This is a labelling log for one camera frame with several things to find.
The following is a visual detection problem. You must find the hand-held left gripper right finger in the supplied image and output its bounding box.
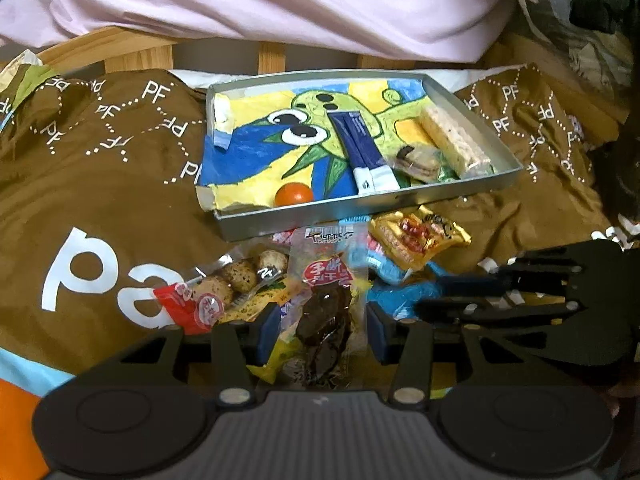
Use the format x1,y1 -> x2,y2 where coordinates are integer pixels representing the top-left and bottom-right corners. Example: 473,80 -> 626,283
367,307 -> 546,406

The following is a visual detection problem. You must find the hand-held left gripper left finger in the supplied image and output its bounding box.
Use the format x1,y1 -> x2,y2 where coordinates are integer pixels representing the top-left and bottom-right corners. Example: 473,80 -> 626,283
102,304 -> 282,406

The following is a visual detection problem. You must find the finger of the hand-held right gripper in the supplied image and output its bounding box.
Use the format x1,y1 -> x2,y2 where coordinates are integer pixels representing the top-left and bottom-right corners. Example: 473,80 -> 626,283
416,296 -> 581,328
442,249 -> 586,297

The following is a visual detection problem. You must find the yellow cracker packet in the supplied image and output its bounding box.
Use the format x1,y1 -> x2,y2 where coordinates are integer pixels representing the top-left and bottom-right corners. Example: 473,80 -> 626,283
220,280 -> 311,386

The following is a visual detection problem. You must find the bright blue candy packet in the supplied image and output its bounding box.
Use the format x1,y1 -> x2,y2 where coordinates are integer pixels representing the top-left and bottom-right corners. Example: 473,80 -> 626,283
369,260 -> 453,322

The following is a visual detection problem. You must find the clear dark jerky packet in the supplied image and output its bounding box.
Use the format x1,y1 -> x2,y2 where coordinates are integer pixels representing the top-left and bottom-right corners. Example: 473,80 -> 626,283
290,225 -> 371,391

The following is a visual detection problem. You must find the grey metal tray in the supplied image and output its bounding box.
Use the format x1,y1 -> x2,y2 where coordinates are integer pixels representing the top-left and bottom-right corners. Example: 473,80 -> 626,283
194,71 -> 524,242

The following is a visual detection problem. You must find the small orange tomato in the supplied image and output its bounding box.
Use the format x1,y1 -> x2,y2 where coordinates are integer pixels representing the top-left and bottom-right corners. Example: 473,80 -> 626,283
275,182 -> 315,208

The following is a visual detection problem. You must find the rice bar packet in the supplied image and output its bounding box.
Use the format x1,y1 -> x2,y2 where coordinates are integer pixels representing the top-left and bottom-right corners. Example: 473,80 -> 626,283
417,105 -> 493,180

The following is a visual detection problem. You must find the clear cookie packet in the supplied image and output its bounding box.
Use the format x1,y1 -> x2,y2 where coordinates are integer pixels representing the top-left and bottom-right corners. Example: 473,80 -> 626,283
387,141 -> 446,184

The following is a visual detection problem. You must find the round cookies packet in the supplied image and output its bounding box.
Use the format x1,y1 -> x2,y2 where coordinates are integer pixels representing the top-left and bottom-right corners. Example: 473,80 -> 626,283
152,247 -> 291,336

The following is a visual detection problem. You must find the gold snack packet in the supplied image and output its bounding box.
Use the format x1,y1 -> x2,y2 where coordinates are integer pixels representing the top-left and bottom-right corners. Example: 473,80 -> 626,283
369,205 -> 473,272

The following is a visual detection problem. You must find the dark bundle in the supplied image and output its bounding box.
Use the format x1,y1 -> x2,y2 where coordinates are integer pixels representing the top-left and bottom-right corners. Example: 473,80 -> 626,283
590,125 -> 640,231

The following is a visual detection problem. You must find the painted frog paper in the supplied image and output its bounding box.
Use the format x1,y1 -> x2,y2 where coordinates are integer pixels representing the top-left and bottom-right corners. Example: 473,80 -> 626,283
197,76 -> 451,216

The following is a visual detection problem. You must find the brown printed blanket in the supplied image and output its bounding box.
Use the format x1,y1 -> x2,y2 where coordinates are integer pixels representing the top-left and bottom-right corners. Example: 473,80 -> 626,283
0,62 -> 640,401

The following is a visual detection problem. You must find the hanging dark clothes pile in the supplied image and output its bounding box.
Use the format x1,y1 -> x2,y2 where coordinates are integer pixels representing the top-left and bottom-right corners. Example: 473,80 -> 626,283
505,0 -> 640,92

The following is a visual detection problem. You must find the pink hanging sheet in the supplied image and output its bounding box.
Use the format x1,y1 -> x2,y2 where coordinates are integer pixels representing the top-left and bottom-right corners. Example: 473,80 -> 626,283
0,0 -> 521,61

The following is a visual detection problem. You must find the wooden bed frame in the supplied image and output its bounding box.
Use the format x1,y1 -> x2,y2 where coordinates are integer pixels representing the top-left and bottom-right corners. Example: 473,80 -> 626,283
37,25 -> 631,126

